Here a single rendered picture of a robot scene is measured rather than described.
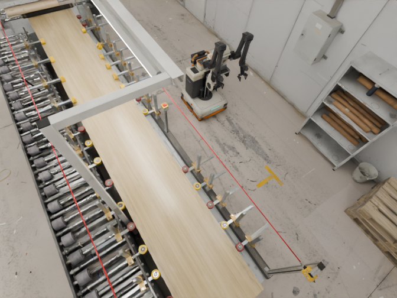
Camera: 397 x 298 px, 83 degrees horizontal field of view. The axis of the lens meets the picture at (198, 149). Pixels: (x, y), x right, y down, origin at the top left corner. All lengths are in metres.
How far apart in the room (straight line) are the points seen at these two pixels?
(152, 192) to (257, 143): 2.23
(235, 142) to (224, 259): 2.17
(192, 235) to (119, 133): 1.49
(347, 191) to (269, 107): 1.96
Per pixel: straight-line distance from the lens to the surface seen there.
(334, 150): 4.46
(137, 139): 2.86
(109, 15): 1.87
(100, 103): 1.13
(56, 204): 2.83
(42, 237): 3.76
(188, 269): 2.37
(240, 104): 4.55
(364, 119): 3.89
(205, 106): 4.00
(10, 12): 5.19
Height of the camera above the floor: 3.26
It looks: 59 degrees down
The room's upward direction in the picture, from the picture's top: 8 degrees clockwise
